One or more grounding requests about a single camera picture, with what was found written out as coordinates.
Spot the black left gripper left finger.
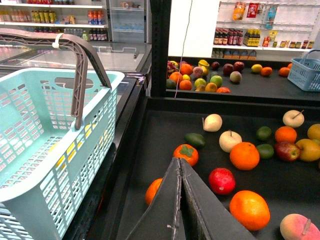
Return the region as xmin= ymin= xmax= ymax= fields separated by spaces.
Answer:
xmin=126 ymin=157 xmax=186 ymax=240

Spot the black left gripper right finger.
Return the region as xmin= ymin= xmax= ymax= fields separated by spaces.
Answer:
xmin=179 ymin=159 xmax=255 ymax=240

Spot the light teal shopping basket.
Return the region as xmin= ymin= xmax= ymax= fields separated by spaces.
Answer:
xmin=0 ymin=68 xmax=124 ymax=240

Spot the grey basket handle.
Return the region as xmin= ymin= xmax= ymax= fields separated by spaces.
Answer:
xmin=0 ymin=28 xmax=112 ymax=130

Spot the bumpy orange citrus fruit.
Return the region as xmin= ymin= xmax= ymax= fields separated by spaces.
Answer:
xmin=145 ymin=178 xmax=163 ymax=206

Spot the red pomegranate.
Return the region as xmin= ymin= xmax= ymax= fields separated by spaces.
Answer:
xmin=208 ymin=167 xmax=236 ymax=196

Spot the large orange near front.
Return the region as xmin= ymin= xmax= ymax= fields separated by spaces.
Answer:
xmin=229 ymin=190 xmax=271 ymax=231

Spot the orange persimmon with leaf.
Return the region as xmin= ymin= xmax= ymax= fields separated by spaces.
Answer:
xmin=173 ymin=144 xmax=199 ymax=167

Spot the big round orange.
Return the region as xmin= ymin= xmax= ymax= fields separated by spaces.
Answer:
xmin=229 ymin=142 xmax=260 ymax=171

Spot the dark green avocado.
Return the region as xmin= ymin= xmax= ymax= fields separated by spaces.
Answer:
xmin=184 ymin=132 xmax=206 ymax=150

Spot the cream pear middle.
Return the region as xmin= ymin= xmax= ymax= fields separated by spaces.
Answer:
xmin=219 ymin=130 xmax=242 ymax=153

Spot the pink peach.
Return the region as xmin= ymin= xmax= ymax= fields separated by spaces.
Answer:
xmin=279 ymin=213 xmax=320 ymax=240

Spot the green lime lower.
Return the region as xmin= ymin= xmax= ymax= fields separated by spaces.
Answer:
xmin=256 ymin=143 xmax=274 ymax=160

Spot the green lime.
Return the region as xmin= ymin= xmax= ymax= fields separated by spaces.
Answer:
xmin=256 ymin=143 xmax=274 ymax=160
xmin=255 ymin=126 xmax=272 ymax=141

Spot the cream pear left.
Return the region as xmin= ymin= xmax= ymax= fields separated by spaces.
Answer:
xmin=202 ymin=113 xmax=223 ymax=132

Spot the green lime upper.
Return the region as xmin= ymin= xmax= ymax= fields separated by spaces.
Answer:
xmin=255 ymin=126 xmax=272 ymax=141

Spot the red apple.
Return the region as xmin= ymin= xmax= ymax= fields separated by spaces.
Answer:
xmin=274 ymin=141 xmax=301 ymax=162

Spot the small orange tangerine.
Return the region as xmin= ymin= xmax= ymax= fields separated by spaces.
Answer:
xmin=274 ymin=126 xmax=297 ymax=143

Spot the yellow orange apple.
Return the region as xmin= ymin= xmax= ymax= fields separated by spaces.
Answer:
xmin=296 ymin=138 xmax=320 ymax=162

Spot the cream pear with stem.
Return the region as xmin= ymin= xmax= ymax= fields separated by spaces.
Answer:
xmin=282 ymin=110 xmax=305 ymax=129

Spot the golden round pear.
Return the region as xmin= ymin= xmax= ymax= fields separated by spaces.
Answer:
xmin=307 ymin=123 xmax=320 ymax=141

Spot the blue shopping basket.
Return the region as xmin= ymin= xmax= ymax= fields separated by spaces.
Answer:
xmin=287 ymin=49 xmax=320 ymax=92

